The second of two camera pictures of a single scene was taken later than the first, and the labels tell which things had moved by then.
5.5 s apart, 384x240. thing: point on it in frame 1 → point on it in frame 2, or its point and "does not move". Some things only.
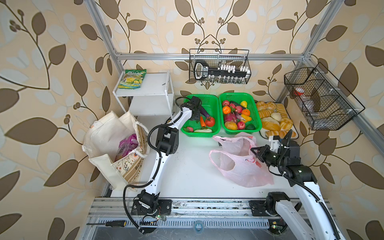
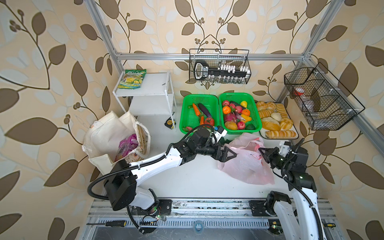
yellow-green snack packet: [133, 79] does not move
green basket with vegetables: [204, 127] does not move
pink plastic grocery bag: [242, 164] does not move
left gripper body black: [197, 114] → [209, 149]
